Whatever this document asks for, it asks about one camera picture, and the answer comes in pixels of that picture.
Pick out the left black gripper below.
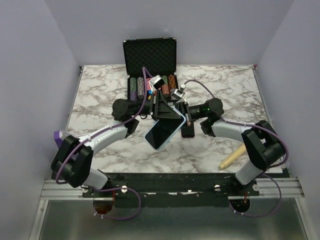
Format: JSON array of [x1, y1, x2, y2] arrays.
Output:
[[133, 90, 182, 123]]

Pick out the black smartphone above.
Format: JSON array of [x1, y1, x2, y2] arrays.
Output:
[[180, 122, 195, 138], [145, 117, 186, 150]]

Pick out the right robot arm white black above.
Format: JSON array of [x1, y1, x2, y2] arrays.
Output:
[[175, 98, 289, 196]]

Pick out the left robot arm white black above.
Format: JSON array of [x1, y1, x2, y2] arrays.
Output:
[[51, 96, 186, 198]]

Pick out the black aluminium poker chip case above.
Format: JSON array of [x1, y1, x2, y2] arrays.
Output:
[[122, 37, 179, 101]]

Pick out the purple plastic card holder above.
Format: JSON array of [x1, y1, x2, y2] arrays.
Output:
[[53, 130, 69, 148]]

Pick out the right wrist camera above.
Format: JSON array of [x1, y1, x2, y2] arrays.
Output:
[[170, 88, 187, 103]]

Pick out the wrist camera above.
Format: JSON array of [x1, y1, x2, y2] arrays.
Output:
[[170, 88, 187, 103], [148, 75, 165, 92]]

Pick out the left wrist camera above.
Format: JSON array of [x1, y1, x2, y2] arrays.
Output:
[[148, 75, 165, 92]]

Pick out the beige wooden handle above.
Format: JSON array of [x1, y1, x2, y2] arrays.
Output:
[[218, 144, 247, 170]]

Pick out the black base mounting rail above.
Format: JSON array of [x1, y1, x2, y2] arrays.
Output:
[[82, 173, 259, 208]]

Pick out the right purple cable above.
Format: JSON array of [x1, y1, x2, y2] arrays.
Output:
[[181, 79, 290, 173]]

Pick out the purple cable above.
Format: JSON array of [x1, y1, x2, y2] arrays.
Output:
[[181, 79, 290, 173], [55, 66, 155, 185]]

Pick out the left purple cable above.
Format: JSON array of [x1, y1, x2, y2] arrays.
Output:
[[55, 66, 155, 185]]

